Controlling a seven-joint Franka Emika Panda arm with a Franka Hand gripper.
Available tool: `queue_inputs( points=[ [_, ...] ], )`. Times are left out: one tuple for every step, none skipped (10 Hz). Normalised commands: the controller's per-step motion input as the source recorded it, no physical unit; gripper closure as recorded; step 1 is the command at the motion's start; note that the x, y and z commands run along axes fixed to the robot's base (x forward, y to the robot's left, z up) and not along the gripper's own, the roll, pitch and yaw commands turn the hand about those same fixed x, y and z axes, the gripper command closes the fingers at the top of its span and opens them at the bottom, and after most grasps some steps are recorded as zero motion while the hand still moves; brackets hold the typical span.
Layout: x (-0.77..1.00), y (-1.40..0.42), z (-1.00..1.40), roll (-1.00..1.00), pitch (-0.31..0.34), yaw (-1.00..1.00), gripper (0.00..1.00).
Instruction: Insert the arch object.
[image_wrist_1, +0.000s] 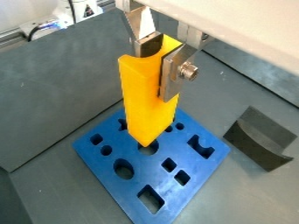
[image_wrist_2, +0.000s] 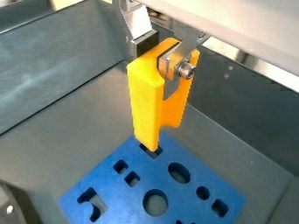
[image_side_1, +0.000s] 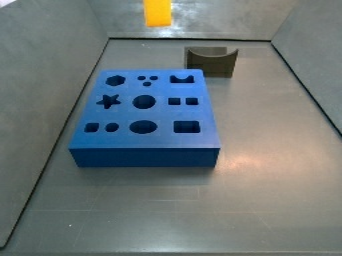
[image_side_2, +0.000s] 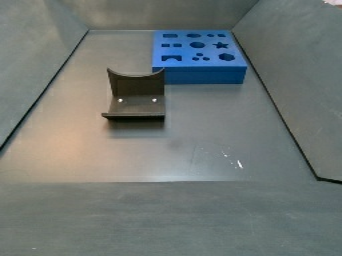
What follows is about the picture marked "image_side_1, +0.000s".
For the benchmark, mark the blue foam shape-sorter block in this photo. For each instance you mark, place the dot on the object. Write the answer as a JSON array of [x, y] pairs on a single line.
[[147, 118]]

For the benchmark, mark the black curved holder stand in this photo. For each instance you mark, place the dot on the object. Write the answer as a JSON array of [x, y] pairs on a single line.
[[214, 60]]

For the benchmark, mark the orange arch object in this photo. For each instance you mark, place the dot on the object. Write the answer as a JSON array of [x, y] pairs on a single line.
[[158, 12]]

